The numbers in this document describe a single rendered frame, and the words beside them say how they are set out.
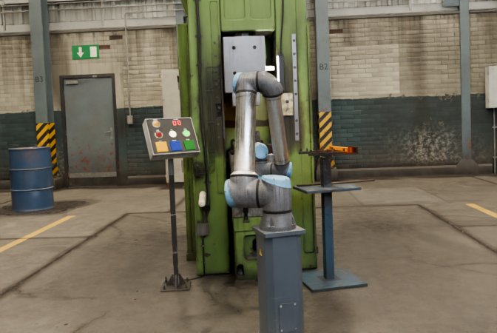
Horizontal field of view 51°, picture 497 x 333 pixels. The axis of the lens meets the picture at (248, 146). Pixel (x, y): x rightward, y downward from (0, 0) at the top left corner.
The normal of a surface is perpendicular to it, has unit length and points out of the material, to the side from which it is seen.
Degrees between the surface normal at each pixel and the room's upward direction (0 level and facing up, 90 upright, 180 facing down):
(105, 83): 90
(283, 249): 90
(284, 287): 90
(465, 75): 90
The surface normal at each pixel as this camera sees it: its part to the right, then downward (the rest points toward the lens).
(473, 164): -0.05, 0.05
